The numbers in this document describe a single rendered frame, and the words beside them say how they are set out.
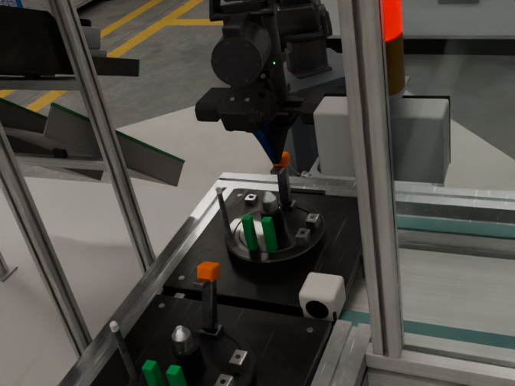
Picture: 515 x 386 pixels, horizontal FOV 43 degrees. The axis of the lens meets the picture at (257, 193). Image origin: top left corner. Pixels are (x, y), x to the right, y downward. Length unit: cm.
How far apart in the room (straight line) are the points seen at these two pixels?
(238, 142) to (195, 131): 14
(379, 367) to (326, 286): 11
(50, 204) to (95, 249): 23
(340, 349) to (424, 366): 9
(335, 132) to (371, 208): 8
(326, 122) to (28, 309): 66
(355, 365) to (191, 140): 85
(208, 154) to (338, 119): 81
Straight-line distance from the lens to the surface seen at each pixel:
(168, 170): 102
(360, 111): 57
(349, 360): 75
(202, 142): 145
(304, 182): 104
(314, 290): 79
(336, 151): 63
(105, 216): 128
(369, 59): 54
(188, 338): 69
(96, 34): 97
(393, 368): 76
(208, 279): 72
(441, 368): 74
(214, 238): 94
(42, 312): 111
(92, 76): 86
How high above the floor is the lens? 151
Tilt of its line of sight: 32 degrees down
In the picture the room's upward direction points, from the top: 11 degrees counter-clockwise
